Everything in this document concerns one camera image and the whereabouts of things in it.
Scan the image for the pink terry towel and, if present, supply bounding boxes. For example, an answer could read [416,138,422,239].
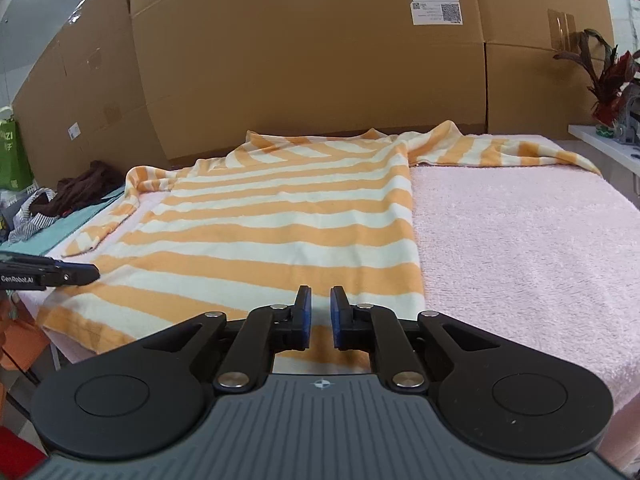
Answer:
[20,132,640,480]

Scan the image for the teal cloth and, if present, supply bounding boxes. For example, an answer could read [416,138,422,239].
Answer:
[10,185,127,259]

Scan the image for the white side table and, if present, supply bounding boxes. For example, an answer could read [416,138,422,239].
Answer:
[567,124,640,177]

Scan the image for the taped cardboard box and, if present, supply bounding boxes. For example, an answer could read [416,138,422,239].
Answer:
[12,0,172,192]

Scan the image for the grey metal part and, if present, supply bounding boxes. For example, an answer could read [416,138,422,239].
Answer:
[612,82,640,147]

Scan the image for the person's red clothing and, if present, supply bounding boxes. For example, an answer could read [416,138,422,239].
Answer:
[0,426,47,480]

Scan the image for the dark brown cloth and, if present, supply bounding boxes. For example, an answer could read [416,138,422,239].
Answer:
[47,160,126,219]

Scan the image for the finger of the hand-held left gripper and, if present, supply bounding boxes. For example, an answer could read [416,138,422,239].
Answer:
[0,252,101,286]

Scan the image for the large cardboard box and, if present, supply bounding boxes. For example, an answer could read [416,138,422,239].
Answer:
[127,0,489,171]

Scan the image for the orange white striped shirt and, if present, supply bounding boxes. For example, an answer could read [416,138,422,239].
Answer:
[35,120,604,376]

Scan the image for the red-leaved potted plant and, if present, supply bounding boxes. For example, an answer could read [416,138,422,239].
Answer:
[552,29,640,136]

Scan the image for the orange cloth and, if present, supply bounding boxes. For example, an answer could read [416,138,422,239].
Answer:
[0,299,52,372]

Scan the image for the grey striped cloth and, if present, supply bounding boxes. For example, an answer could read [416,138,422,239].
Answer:
[7,187,59,244]

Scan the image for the white code label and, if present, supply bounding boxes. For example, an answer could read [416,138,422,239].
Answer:
[411,1,464,26]

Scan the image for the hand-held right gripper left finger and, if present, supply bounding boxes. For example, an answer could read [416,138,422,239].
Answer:
[142,285,313,395]

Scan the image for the green paper bag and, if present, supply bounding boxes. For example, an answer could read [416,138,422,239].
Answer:
[0,106,35,192]

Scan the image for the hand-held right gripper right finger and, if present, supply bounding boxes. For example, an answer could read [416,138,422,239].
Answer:
[330,285,502,395]

